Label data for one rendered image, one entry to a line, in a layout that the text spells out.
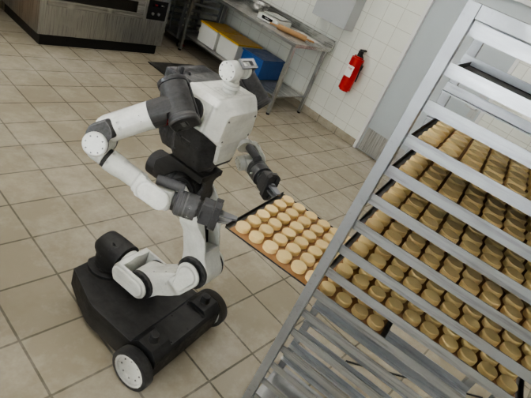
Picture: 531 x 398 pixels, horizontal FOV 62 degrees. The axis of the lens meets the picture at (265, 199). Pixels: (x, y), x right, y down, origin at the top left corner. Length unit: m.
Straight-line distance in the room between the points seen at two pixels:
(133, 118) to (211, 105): 0.25
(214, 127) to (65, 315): 1.26
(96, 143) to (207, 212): 0.40
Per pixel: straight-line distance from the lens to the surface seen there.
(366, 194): 1.15
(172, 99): 1.40
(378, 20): 5.45
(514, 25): 1.05
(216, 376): 2.27
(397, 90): 5.30
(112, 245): 2.19
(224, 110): 1.48
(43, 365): 2.18
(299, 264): 1.42
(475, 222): 1.15
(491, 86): 1.08
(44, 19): 5.20
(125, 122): 1.43
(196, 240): 1.78
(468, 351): 1.39
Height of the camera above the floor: 1.79
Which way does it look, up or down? 30 degrees down
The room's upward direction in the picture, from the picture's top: 24 degrees clockwise
